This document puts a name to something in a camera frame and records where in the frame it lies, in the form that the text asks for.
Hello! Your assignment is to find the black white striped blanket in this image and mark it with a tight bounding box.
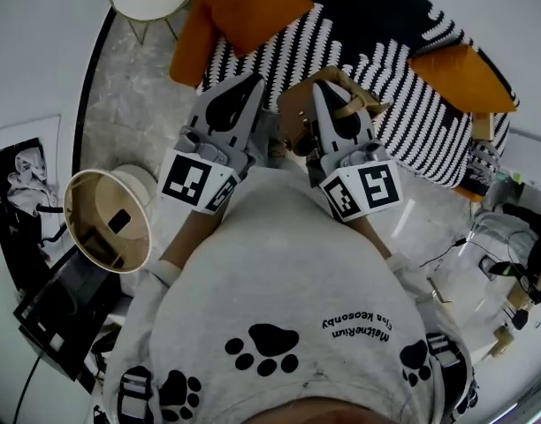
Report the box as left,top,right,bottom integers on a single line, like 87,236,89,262
194,0,514,190

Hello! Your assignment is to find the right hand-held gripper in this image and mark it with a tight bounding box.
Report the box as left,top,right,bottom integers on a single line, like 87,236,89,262
305,79,405,223

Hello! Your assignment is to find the orange sofa seat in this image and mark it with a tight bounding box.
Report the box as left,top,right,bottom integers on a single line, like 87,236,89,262
169,0,519,203

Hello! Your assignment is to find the person's grey paw-print shirt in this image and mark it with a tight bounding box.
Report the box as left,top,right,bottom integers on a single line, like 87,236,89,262
103,165,477,424

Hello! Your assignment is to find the black open shelf box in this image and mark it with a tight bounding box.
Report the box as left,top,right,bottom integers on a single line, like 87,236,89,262
12,246,133,382

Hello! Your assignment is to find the orange cushion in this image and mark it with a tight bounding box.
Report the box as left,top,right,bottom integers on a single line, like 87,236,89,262
171,0,316,59

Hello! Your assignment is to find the person's right forearm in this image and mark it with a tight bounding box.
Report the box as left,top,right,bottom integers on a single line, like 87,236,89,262
353,212,394,261

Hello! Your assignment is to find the thick black cable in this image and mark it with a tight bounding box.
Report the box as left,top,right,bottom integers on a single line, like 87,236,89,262
11,350,42,424

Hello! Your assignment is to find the thin black cable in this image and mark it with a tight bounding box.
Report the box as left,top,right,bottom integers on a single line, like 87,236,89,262
417,236,469,269

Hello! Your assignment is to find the black camera stand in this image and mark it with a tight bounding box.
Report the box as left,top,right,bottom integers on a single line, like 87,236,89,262
487,236,541,307

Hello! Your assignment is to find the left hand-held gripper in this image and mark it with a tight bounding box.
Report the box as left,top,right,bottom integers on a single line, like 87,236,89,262
157,73,267,214

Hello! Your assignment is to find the grey cloth heap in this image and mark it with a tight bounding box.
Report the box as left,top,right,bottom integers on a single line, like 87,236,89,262
470,208,541,262

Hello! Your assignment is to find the black white framed picture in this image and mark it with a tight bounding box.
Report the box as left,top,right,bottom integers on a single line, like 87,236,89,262
0,136,67,292

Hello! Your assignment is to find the person's left forearm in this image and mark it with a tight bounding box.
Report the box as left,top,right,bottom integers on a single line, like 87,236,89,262
157,201,225,277

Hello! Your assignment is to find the white round lamp base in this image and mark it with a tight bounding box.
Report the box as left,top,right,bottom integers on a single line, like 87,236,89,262
110,163,159,209

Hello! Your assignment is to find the black white shoulder strap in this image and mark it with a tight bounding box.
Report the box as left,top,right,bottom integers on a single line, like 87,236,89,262
117,365,156,424
423,331,476,416

